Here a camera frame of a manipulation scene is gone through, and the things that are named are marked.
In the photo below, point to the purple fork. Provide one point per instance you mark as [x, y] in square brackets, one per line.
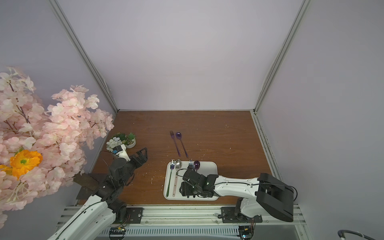
[174, 140]

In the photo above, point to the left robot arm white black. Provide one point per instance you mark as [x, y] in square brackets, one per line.
[103, 207]

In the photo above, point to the purple spoon long handle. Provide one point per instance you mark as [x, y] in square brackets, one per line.
[179, 137]

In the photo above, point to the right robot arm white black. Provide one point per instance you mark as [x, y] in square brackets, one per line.
[257, 195]

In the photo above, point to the controller board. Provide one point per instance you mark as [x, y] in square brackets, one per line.
[246, 232]
[117, 233]

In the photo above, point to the silver spoon pink handle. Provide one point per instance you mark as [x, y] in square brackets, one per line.
[178, 165]

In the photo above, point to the orange artificial poppy flower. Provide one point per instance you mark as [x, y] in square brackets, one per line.
[22, 163]

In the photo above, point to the green handled iridescent fork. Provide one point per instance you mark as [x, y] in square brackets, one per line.
[172, 166]

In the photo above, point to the white plastic tray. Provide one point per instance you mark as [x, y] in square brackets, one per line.
[205, 169]

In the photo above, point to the white flower beige pot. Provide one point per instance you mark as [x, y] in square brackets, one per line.
[112, 143]

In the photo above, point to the left controller board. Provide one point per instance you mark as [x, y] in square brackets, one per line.
[117, 233]

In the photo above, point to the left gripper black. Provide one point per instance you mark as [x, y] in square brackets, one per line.
[136, 159]

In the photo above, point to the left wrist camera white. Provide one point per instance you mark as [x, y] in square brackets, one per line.
[120, 152]

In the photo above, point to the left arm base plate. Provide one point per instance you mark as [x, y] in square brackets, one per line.
[129, 215]

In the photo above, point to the small succulent white pot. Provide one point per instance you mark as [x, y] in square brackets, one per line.
[128, 140]

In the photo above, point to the left corner aluminium post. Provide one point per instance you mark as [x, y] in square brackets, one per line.
[70, 32]

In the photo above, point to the pink blossom artificial tree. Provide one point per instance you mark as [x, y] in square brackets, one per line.
[58, 132]

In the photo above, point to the right corner aluminium post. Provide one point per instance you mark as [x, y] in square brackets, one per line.
[274, 68]

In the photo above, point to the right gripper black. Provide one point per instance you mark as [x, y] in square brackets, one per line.
[190, 176]

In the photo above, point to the corner aluminium post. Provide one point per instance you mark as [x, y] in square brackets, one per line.
[70, 32]
[274, 68]

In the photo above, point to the dark metal plate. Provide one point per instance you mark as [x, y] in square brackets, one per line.
[89, 184]

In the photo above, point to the aluminium front rail frame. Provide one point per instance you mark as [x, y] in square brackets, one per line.
[196, 221]

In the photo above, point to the right controller board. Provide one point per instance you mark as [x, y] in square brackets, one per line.
[246, 232]

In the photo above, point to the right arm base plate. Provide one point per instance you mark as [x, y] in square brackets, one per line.
[231, 215]

